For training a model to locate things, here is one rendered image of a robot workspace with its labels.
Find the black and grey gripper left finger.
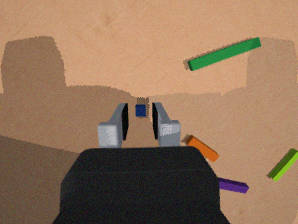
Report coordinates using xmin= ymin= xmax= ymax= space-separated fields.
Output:
xmin=97 ymin=103 xmax=129 ymax=148

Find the orange rod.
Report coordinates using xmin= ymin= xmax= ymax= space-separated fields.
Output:
xmin=186 ymin=135 xmax=219 ymax=162

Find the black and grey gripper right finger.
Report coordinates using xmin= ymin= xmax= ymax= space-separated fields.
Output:
xmin=152 ymin=102 xmax=181 ymax=147

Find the small blue cube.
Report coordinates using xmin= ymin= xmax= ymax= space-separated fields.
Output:
xmin=135 ymin=104 xmax=146 ymax=117

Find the purple rod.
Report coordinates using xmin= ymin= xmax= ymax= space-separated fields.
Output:
xmin=218 ymin=177 xmax=249 ymax=194

